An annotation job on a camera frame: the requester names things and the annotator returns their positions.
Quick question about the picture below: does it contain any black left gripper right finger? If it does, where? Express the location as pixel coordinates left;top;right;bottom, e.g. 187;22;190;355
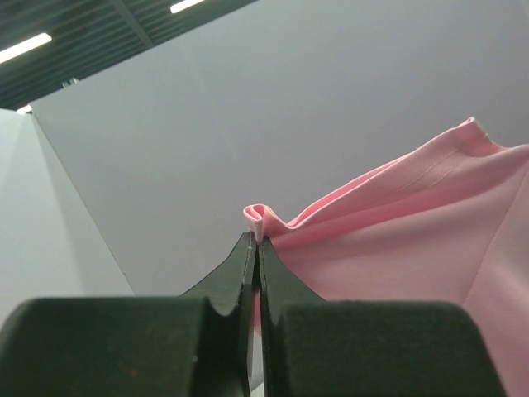
258;240;505;396

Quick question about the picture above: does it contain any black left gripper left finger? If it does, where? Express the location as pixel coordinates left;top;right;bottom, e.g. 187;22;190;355
1;232;253;396

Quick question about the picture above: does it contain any pink t shirt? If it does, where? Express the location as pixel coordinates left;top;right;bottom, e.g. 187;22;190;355
244;118;528;396

